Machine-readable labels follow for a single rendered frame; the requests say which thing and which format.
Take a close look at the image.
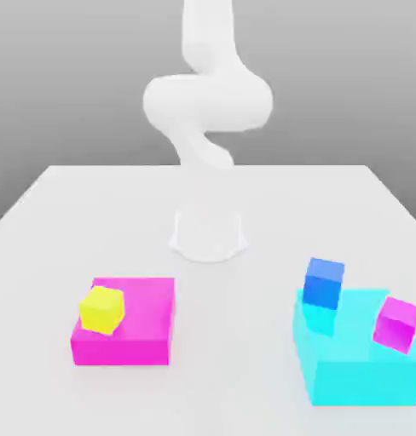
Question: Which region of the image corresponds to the small blue cube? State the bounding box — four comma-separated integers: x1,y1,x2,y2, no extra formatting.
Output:
302,256,346,312

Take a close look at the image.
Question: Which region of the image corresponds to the small yellow cube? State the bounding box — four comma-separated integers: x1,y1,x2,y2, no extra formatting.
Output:
78,284,126,336

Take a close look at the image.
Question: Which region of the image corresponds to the small cyan cube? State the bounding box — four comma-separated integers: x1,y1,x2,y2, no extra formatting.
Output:
301,301,339,337

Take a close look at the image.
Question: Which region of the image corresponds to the small magenta cube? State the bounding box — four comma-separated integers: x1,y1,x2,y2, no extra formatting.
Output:
372,295,416,356

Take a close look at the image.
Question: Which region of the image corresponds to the large magenta box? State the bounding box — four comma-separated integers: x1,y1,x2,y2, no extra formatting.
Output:
70,276,176,367

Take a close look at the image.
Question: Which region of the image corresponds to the large cyan box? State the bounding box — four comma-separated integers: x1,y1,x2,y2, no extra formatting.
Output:
292,288,416,407

